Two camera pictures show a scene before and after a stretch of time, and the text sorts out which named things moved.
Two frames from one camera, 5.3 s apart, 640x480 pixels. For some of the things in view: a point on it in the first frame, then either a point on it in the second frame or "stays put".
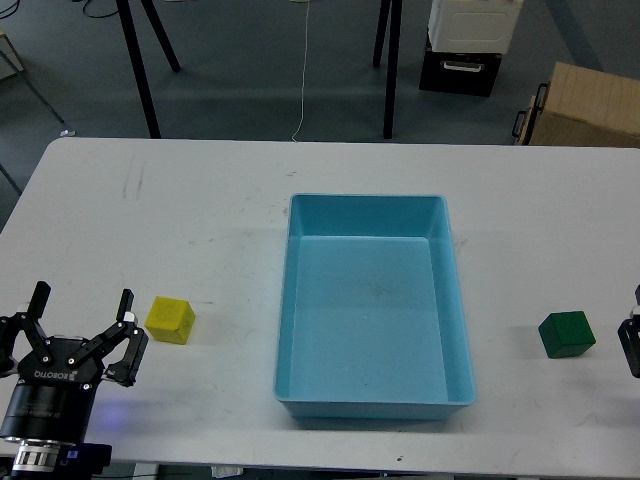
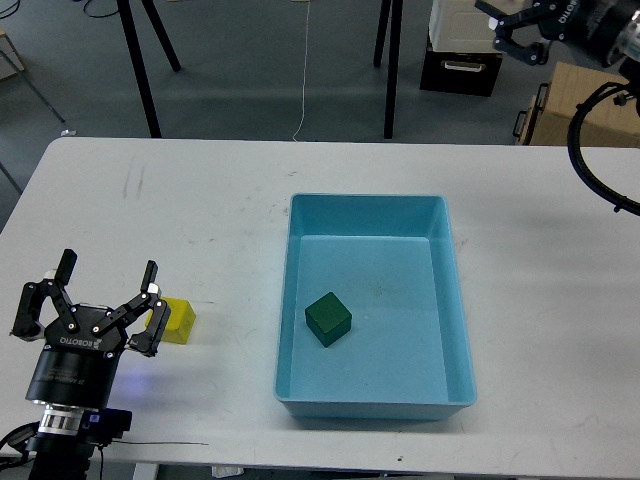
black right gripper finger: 629,333 -> 593,25
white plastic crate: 472,26 stays put
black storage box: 463,73 stays put
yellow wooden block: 170,319 stays put
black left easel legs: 126,18 stays put
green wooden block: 566,334 -> 328,319
